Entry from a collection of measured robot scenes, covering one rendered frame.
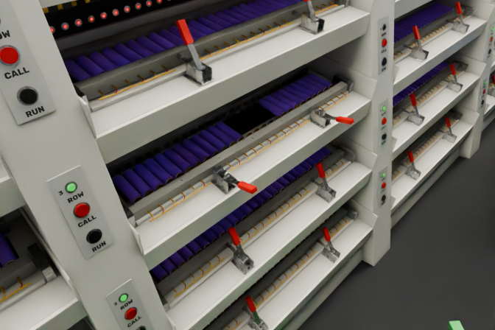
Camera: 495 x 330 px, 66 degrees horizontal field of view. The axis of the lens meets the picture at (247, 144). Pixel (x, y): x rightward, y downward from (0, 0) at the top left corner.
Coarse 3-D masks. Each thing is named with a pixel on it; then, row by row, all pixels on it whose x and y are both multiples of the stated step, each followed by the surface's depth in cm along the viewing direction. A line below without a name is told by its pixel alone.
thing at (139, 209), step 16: (320, 96) 84; (336, 96) 86; (304, 112) 80; (272, 128) 75; (240, 144) 71; (256, 144) 73; (208, 160) 67; (224, 160) 68; (192, 176) 64; (160, 192) 61; (176, 192) 63; (128, 208) 58; (144, 208) 59
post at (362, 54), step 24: (384, 0) 81; (360, 48) 84; (360, 72) 87; (384, 72) 88; (384, 96) 91; (360, 120) 93; (360, 144) 96; (384, 144) 98; (360, 192) 104; (384, 216) 109; (384, 240) 114
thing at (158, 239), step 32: (320, 64) 94; (352, 96) 88; (320, 128) 79; (256, 160) 71; (288, 160) 73; (192, 192) 64; (256, 192) 70; (160, 224) 59; (192, 224) 60; (160, 256) 58
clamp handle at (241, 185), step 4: (228, 172) 64; (224, 176) 64; (228, 180) 64; (232, 180) 63; (236, 180) 63; (236, 184) 62; (240, 184) 61; (244, 184) 61; (248, 184) 61; (240, 188) 61; (244, 188) 60; (248, 188) 60; (252, 188) 60; (256, 188) 60; (252, 192) 59
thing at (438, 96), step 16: (448, 64) 136; (464, 64) 135; (480, 64) 133; (416, 80) 128; (432, 80) 127; (448, 80) 128; (464, 80) 132; (400, 96) 119; (416, 96) 119; (432, 96) 123; (448, 96) 124; (400, 112) 115; (416, 112) 111; (432, 112) 117; (400, 128) 110; (416, 128) 111; (400, 144) 105
